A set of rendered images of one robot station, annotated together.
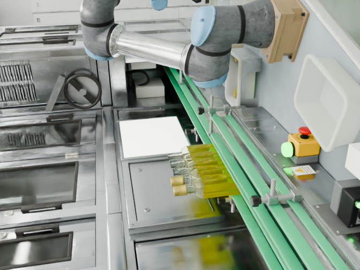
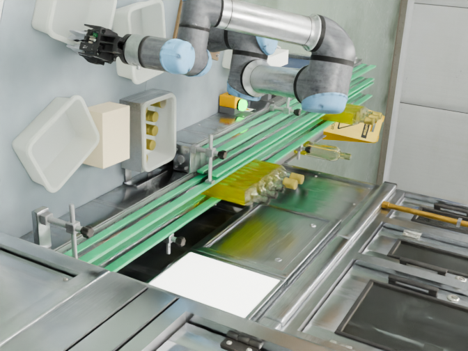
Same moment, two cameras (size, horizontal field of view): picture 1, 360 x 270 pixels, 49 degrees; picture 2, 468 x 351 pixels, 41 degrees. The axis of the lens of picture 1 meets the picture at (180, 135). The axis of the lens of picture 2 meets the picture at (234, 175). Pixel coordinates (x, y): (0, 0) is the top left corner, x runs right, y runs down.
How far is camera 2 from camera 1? 306 cm
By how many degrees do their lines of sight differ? 119
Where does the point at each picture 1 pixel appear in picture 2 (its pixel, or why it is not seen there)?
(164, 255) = (324, 212)
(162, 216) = (305, 216)
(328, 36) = not seen: hidden behind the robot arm
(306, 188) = (262, 106)
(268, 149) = (238, 119)
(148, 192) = (295, 237)
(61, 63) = not seen: outside the picture
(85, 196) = (355, 279)
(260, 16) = not seen: hidden behind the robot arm
